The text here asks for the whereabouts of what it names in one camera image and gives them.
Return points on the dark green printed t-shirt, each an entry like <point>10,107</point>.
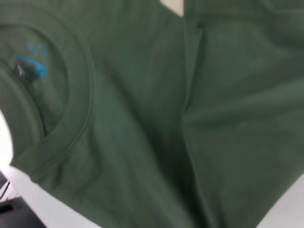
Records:
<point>166,118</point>

